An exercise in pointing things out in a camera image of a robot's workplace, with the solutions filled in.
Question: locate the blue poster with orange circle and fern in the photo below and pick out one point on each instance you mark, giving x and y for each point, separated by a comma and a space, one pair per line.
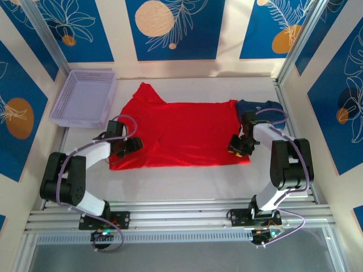
266, 28

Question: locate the blue poster with large orange circle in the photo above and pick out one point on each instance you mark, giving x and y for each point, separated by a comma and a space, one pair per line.
20, 113

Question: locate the blue poster with flower outline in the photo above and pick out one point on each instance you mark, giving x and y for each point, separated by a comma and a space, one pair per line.
85, 28

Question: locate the blue poster with leaf outline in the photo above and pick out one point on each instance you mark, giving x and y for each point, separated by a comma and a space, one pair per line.
334, 28

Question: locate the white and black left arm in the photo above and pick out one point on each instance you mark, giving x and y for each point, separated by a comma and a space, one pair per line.
96, 150

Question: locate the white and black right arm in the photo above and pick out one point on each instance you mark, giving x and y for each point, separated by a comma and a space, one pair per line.
292, 164

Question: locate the aluminium upright post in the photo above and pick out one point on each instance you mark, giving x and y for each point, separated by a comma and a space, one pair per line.
300, 37
45, 37

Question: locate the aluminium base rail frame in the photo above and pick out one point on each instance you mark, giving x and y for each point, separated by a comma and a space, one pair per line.
175, 211

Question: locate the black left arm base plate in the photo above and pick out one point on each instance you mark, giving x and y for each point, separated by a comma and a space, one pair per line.
122, 219

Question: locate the blue poster with beige circle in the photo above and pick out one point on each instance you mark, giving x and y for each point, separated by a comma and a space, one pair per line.
175, 28

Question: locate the folded blue t-shirt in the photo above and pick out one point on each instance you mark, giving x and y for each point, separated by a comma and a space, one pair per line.
255, 106

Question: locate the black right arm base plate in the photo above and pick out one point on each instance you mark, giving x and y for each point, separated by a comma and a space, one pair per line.
239, 216

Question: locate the lavender plastic basket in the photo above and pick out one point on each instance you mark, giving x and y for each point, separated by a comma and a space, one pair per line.
82, 97

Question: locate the red t-shirt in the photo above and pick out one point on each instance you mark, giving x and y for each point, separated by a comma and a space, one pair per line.
184, 136

